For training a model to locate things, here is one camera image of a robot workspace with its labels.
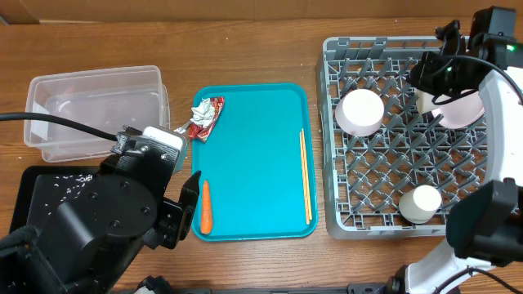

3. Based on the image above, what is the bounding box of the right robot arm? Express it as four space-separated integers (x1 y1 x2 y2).
380 7 522 293

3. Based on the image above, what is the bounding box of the wooden chopstick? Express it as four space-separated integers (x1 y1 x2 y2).
304 134 312 223
300 128 310 225

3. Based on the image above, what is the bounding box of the white paper cup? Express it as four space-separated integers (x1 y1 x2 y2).
399 185 442 224

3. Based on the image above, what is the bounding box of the orange carrot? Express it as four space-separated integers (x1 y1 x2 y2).
200 180 213 234

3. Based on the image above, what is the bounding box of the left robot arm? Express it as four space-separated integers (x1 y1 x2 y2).
1 137 201 293

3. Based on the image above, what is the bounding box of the clear plastic storage bin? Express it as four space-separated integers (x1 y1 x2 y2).
24 65 171 163

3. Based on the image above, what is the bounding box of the red foil wrapper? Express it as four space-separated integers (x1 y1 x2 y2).
174 96 225 143

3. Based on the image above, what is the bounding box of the teal serving tray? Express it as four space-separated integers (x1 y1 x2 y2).
191 82 319 242

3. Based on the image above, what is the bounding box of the white bowl with food scraps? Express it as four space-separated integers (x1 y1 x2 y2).
335 89 385 136

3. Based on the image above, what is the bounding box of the large white plate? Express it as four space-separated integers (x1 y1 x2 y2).
431 92 485 129

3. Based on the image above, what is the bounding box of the black plastic tray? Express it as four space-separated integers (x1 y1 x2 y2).
8 165 103 242

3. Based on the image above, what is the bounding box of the small white bowl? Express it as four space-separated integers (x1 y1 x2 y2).
414 89 439 114

